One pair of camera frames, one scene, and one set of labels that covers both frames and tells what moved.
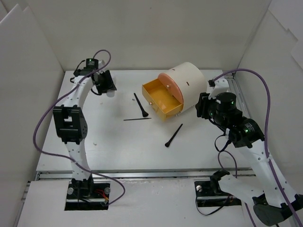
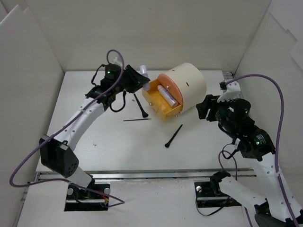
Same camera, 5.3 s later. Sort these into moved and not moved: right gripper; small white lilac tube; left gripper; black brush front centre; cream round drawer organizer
Moved: small white lilac tube; left gripper
Not moved: right gripper; black brush front centre; cream round drawer organizer
